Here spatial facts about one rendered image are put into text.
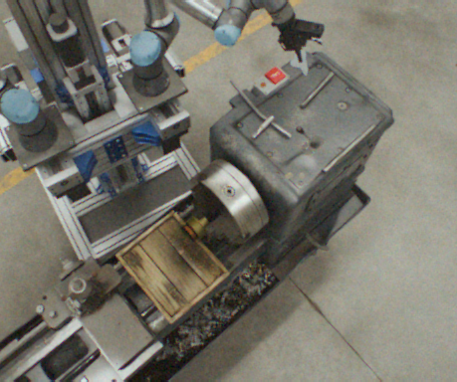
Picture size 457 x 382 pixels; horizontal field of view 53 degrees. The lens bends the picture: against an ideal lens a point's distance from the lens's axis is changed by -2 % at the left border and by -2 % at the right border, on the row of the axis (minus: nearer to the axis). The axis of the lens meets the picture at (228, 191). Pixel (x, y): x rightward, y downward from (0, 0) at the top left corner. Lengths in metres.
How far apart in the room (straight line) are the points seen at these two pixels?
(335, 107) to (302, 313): 1.37
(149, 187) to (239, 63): 1.26
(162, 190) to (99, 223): 0.41
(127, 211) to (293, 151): 1.33
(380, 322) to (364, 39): 2.12
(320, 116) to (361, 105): 0.17
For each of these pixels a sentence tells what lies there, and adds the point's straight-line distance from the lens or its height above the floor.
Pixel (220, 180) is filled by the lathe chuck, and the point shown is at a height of 1.23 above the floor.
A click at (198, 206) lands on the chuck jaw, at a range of 1.70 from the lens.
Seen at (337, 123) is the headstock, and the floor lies 1.25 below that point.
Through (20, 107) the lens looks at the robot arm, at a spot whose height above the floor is 1.39.
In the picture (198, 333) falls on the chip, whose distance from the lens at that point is 2.16.
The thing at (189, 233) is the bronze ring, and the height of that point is 1.12.
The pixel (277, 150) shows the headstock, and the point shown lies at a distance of 1.70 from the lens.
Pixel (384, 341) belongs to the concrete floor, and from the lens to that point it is 2.89.
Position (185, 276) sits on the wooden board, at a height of 0.88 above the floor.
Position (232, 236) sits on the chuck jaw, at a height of 1.11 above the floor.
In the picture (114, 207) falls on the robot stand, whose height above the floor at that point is 0.21.
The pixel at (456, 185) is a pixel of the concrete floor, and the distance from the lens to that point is 3.39.
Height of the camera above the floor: 2.72
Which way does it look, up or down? 65 degrees down
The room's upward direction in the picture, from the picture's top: 2 degrees clockwise
